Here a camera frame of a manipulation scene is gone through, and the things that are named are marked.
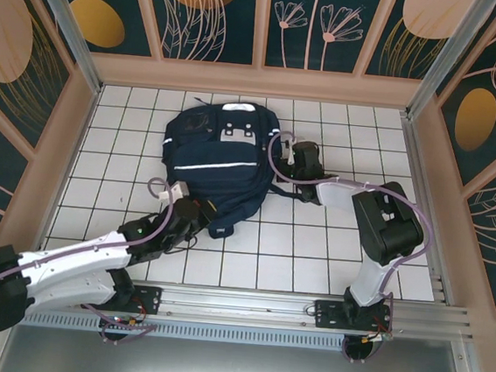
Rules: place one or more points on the navy blue backpack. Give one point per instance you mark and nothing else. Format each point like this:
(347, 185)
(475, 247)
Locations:
(214, 169)

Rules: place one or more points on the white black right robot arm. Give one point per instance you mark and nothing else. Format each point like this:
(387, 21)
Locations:
(370, 281)

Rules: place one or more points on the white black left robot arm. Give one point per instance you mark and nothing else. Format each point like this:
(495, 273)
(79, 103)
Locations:
(74, 253)

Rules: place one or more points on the grey metal sheet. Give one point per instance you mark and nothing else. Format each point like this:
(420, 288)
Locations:
(230, 369)

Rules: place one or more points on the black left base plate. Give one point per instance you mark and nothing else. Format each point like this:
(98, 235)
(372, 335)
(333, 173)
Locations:
(151, 295)

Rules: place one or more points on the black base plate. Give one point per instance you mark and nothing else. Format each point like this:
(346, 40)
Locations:
(323, 312)
(151, 295)

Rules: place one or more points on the aluminium mounting rail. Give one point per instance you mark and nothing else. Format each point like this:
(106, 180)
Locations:
(236, 303)

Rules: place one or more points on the aluminium side rail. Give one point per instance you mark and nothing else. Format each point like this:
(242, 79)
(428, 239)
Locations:
(417, 158)

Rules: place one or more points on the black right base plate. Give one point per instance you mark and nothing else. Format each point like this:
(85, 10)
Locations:
(323, 312)

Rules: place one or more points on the aluminium frame post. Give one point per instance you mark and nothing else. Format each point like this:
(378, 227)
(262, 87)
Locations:
(450, 60)
(71, 32)

